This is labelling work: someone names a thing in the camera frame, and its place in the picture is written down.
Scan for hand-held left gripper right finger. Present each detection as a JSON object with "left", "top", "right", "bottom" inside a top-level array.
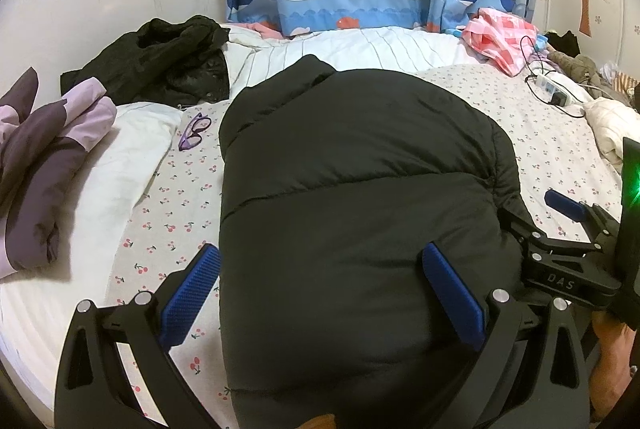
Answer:
[{"left": 422, "top": 241, "right": 591, "bottom": 429}]

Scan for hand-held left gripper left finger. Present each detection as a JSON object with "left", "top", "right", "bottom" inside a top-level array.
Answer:
[{"left": 52, "top": 243, "right": 223, "bottom": 429}]

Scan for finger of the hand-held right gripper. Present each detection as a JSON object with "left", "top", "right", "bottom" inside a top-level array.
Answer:
[
  {"left": 544, "top": 189, "right": 619, "bottom": 251},
  {"left": 497, "top": 207, "right": 602, "bottom": 268}
]

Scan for black puffer jacket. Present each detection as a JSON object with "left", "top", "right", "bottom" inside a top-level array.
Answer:
[{"left": 217, "top": 54, "right": 523, "bottom": 429}]

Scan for person's right hand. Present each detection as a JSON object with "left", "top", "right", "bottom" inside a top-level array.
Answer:
[{"left": 591, "top": 311, "right": 640, "bottom": 410}]

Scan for white puffer jacket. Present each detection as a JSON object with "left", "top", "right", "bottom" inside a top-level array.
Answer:
[{"left": 582, "top": 96, "right": 640, "bottom": 170}]

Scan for brown striped cloth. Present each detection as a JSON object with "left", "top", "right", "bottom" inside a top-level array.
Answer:
[{"left": 612, "top": 71, "right": 640, "bottom": 97}]

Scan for purple eyeglasses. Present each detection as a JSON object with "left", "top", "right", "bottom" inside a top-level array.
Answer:
[{"left": 177, "top": 111, "right": 213, "bottom": 153}]

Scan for dark cloth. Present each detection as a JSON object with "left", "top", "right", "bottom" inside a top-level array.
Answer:
[{"left": 545, "top": 30, "right": 581, "bottom": 57}]

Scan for pink checked cloth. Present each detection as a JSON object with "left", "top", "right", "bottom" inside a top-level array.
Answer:
[{"left": 460, "top": 7, "right": 541, "bottom": 77}]

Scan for purple two-tone jacket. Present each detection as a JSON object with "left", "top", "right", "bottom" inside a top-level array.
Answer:
[{"left": 0, "top": 66, "right": 118, "bottom": 280}]

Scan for white striped quilt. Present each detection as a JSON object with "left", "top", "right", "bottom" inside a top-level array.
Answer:
[{"left": 220, "top": 24, "right": 486, "bottom": 102}]

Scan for crumpled black coat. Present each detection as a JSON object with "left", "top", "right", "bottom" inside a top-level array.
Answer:
[{"left": 60, "top": 15, "right": 231, "bottom": 107}]

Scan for plain pink cloth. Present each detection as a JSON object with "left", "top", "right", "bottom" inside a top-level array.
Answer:
[{"left": 245, "top": 21, "right": 281, "bottom": 40}]

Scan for white power strip with cables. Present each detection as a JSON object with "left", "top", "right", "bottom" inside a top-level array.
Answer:
[{"left": 519, "top": 35, "right": 586, "bottom": 120}]

